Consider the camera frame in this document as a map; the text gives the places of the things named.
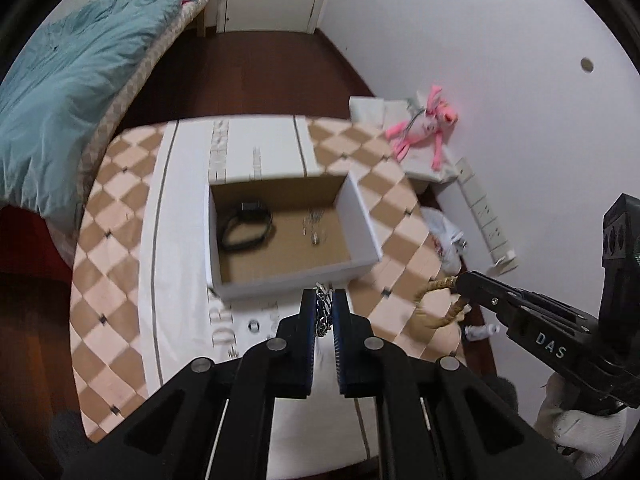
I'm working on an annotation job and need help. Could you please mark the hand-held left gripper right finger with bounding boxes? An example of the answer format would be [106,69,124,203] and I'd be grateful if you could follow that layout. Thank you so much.
[332,289,582,480]

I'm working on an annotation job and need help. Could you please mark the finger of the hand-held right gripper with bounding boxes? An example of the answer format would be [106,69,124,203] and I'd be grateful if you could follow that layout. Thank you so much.
[455,271,531,333]

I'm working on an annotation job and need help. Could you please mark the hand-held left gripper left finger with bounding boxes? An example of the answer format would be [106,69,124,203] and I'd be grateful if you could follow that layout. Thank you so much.
[60,290,318,480]

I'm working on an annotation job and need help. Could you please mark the silver chain bracelet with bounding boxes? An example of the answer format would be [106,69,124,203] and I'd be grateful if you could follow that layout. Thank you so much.
[314,283,335,340]

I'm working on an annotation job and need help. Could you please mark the beige braided rope handle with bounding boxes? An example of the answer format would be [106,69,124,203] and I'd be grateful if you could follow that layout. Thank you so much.
[410,275,473,347]

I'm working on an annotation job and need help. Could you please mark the white cardboard box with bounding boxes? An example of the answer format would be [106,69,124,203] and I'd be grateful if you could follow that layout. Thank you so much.
[207,171,384,302]

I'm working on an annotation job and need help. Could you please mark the small silver jewelry pieces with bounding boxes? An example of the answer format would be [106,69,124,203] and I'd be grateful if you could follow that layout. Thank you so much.
[300,210,326,247]

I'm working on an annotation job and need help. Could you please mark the person's right hand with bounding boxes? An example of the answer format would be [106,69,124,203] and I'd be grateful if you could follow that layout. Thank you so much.
[531,372,629,472]

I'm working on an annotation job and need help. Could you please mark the small white crumpled paper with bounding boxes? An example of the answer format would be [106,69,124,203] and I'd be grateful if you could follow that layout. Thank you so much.
[463,323,501,343]

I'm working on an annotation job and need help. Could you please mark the crumpled white plastic wrapper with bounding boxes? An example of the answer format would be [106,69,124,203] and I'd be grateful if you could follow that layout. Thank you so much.
[419,205,472,274]

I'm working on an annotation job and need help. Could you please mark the white power strip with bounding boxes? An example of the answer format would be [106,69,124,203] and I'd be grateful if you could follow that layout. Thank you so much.
[451,157,519,274]

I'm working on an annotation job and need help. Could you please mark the black wristband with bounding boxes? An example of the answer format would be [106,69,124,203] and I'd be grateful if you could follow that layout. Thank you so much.
[220,202,276,254]

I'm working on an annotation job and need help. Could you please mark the pink plush toy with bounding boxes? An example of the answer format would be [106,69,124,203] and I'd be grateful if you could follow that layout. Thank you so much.
[384,85,461,172]

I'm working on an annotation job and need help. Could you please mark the teal quilt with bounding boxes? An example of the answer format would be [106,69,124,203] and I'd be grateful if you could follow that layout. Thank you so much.
[0,0,215,233]

